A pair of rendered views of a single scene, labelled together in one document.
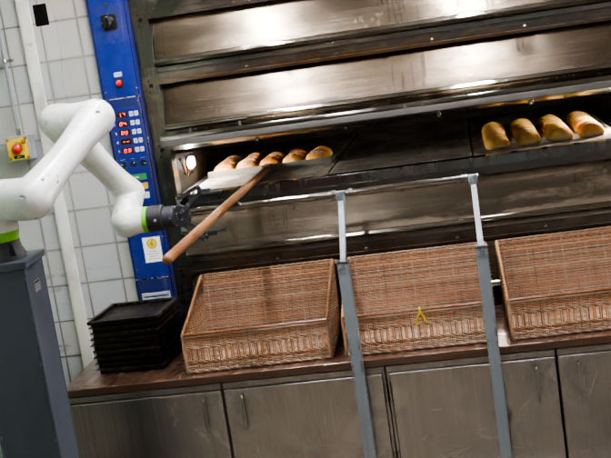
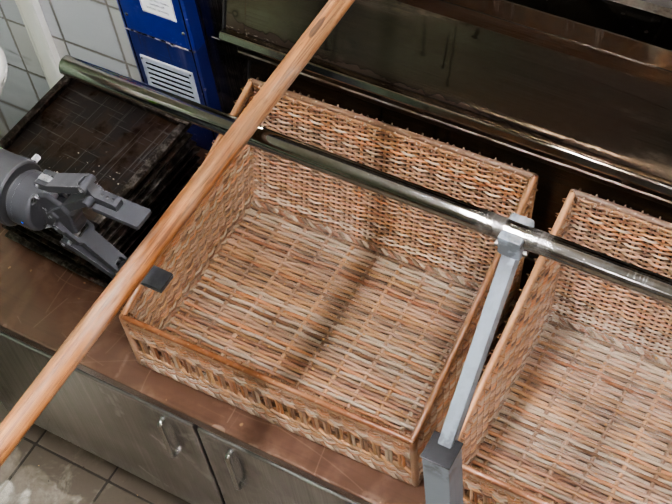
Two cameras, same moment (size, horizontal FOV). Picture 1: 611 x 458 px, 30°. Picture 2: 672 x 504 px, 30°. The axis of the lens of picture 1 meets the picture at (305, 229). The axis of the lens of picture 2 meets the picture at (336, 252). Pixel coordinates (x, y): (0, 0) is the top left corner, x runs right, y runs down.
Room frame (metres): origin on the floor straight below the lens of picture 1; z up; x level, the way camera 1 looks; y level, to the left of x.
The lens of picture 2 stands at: (3.19, -0.38, 2.44)
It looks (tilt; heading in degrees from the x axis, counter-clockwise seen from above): 54 degrees down; 28
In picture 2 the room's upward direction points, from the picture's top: 9 degrees counter-clockwise
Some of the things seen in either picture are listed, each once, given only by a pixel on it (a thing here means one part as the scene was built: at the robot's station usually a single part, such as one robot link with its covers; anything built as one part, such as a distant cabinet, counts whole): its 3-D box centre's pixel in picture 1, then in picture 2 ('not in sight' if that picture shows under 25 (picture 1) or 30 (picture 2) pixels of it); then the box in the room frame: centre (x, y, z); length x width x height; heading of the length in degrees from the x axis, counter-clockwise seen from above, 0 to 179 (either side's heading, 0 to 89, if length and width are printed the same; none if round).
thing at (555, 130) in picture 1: (539, 128); not in sight; (4.79, -1.04, 1.21); 0.61 x 0.48 x 0.06; 171
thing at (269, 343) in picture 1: (263, 313); (329, 272); (4.27, 0.21, 0.72); 0.56 x 0.49 x 0.28; 82
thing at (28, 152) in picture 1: (21, 147); not in sight; (4.63, 1.09, 1.46); 0.10 x 0.07 x 0.10; 81
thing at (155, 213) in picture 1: (157, 217); (9, 186); (3.98, 0.51, 1.19); 0.12 x 0.06 x 0.09; 171
